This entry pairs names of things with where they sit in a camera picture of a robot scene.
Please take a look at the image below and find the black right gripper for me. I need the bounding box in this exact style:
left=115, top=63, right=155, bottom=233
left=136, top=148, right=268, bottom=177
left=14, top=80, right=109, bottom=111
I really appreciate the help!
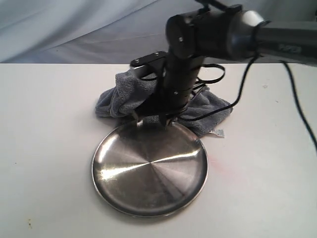
left=131, top=50, right=204, bottom=128

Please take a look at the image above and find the grey fluffy towel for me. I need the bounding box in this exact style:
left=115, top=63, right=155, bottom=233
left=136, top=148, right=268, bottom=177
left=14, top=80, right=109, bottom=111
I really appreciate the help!
left=95, top=70, right=233, bottom=138

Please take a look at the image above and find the white printed care label tag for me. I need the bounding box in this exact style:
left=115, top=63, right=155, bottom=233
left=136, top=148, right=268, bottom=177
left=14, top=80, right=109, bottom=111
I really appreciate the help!
left=209, top=129, right=225, bottom=137

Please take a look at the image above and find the round stainless steel plate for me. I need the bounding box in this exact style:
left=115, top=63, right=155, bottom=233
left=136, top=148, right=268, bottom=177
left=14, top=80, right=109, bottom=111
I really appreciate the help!
left=91, top=121, right=209, bottom=218

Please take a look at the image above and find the grey backdrop cloth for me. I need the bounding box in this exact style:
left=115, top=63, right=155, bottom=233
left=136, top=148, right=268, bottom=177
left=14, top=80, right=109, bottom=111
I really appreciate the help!
left=0, top=0, right=317, bottom=63

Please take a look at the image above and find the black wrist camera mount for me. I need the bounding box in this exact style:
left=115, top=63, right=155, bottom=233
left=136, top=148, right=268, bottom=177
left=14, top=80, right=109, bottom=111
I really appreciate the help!
left=130, top=51, right=167, bottom=79

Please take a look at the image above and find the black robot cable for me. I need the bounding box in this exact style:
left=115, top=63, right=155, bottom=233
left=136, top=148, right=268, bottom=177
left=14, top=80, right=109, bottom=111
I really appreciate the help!
left=168, top=42, right=317, bottom=152

